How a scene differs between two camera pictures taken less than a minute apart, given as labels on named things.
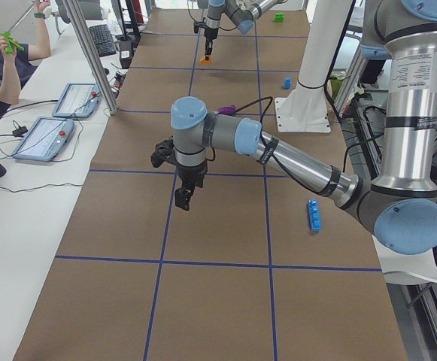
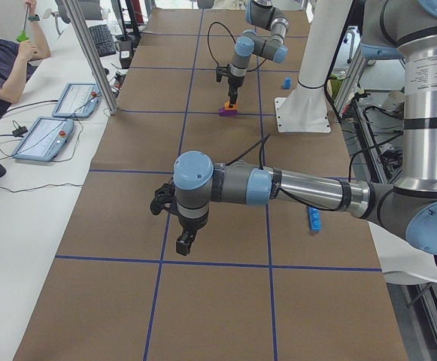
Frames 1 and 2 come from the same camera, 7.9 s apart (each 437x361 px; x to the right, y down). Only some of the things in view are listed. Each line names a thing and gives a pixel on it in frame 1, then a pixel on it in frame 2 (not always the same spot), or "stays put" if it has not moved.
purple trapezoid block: (228, 110) stays put
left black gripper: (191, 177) → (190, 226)
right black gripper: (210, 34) → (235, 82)
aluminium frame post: (74, 10) stays put
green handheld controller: (10, 43) → (22, 37)
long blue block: (314, 214) stays put
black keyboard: (104, 42) stays put
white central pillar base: (305, 109) stays put
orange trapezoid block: (205, 62) → (226, 106)
